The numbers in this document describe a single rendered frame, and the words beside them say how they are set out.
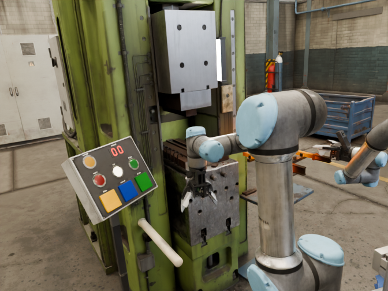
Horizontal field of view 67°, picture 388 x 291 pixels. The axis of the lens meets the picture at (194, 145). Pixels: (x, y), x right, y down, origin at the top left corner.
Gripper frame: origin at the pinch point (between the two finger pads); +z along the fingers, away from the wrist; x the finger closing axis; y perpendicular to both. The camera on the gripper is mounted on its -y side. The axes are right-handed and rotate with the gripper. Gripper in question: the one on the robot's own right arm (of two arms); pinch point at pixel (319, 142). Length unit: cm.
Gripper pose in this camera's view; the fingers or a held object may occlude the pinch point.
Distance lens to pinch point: 188.0
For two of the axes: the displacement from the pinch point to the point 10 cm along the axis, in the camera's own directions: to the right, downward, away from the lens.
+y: 0.6, 9.5, 3.0
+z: -6.2, -2.0, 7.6
